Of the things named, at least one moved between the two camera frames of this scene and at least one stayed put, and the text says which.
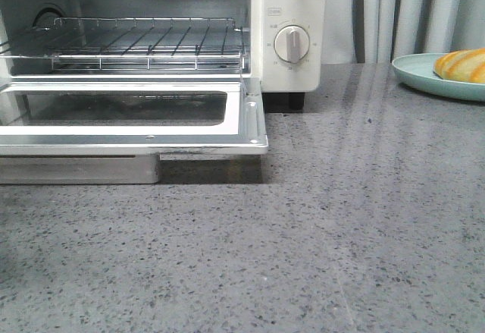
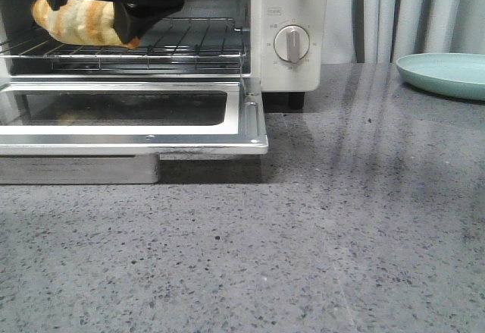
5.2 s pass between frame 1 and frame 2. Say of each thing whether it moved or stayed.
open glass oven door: stayed
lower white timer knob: stayed
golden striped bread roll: moved
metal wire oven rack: stayed
